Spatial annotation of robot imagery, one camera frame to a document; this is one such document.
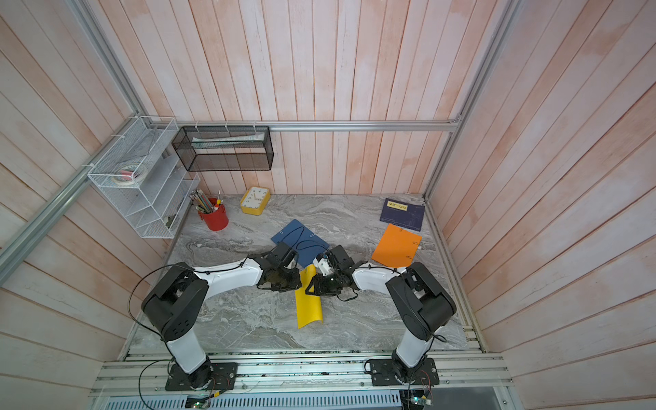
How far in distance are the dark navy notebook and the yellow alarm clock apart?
555mm

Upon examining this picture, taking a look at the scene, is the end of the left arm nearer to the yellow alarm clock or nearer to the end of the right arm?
the end of the right arm

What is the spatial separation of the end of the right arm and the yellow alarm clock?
455 mm

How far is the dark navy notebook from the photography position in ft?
3.70

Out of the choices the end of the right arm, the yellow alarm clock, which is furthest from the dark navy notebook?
the yellow alarm clock

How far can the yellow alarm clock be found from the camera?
3.82ft
